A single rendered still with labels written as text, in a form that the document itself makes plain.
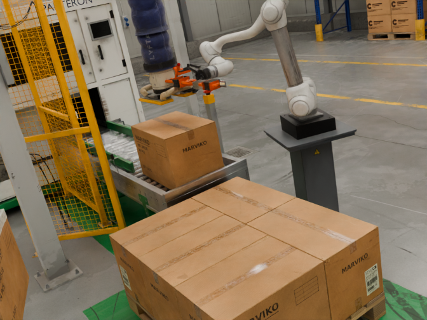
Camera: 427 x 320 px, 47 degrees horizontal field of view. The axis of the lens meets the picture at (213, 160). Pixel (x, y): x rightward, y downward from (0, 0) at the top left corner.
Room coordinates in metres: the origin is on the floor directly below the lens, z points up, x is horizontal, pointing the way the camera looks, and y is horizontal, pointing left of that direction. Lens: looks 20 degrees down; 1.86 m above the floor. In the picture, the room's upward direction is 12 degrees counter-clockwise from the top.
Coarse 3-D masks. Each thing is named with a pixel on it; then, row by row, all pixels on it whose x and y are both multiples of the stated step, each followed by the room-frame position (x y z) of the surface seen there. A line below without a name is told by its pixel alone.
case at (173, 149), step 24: (168, 120) 3.54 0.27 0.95; (192, 120) 3.40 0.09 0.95; (144, 144) 3.43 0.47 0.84; (168, 144) 3.08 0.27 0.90; (192, 144) 3.16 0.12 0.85; (216, 144) 3.25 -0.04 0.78; (144, 168) 3.54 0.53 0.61; (168, 168) 3.12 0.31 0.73; (192, 168) 3.14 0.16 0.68; (216, 168) 3.23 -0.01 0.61
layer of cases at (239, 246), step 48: (240, 192) 2.90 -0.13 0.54; (144, 240) 2.51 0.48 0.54; (192, 240) 2.40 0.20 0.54; (240, 240) 2.29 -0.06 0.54; (288, 240) 2.19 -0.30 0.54; (336, 240) 2.10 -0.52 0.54; (144, 288) 2.35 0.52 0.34; (192, 288) 1.94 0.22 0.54; (240, 288) 1.87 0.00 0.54; (288, 288) 1.83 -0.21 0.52; (336, 288) 1.98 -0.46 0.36
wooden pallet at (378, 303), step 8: (128, 296) 2.63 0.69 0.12; (384, 296) 2.15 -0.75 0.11; (136, 304) 2.55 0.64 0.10; (368, 304) 2.09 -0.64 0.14; (376, 304) 2.12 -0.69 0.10; (384, 304) 2.15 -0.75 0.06; (136, 312) 2.59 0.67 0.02; (144, 312) 2.57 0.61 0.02; (360, 312) 2.05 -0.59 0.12; (368, 312) 2.13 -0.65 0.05; (376, 312) 2.11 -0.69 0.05; (384, 312) 2.15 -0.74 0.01
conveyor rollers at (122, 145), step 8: (104, 136) 5.00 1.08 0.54; (112, 136) 4.94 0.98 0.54; (120, 136) 4.89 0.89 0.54; (128, 136) 4.84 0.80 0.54; (104, 144) 4.70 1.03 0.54; (112, 144) 4.65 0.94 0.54; (120, 144) 4.59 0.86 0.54; (128, 144) 4.54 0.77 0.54; (88, 152) 4.52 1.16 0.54; (112, 152) 4.36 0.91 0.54; (120, 152) 4.30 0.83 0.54; (128, 152) 4.25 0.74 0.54; (136, 152) 4.20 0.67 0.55; (128, 160) 4.05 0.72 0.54; (136, 160) 3.99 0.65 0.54; (120, 168) 3.90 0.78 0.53; (136, 168) 3.79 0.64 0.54; (136, 176) 3.59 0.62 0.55; (144, 176) 3.54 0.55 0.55; (152, 184) 3.36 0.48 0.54; (160, 184) 3.31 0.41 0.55
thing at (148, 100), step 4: (140, 100) 3.49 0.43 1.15; (144, 100) 3.44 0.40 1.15; (148, 100) 3.39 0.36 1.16; (152, 100) 3.35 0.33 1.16; (156, 100) 3.31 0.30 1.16; (160, 100) 3.28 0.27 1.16; (164, 100) 3.28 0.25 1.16; (168, 100) 3.26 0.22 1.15; (172, 100) 3.28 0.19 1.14; (160, 104) 3.24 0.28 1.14; (164, 104) 3.25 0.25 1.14
